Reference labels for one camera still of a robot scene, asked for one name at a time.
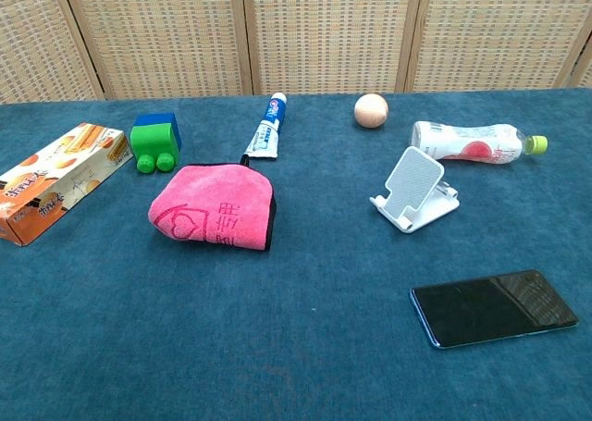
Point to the peach coloured ball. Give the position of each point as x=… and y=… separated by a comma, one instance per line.
x=371, y=110

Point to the white folding phone stand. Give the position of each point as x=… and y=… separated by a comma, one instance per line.
x=415, y=185

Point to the woven folding screen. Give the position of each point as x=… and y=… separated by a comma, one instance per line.
x=296, y=32

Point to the green and blue toy block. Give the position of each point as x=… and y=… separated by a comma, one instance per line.
x=155, y=139

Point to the black smartphone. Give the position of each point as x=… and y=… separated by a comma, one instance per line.
x=492, y=309

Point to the clear plastic drink bottle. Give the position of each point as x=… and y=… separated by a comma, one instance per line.
x=472, y=142

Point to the blue white toothpaste tube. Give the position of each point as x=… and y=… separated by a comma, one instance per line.
x=267, y=128

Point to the pink folded towel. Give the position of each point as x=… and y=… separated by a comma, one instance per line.
x=213, y=206

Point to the orange biscuit box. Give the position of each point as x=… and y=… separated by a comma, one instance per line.
x=55, y=180

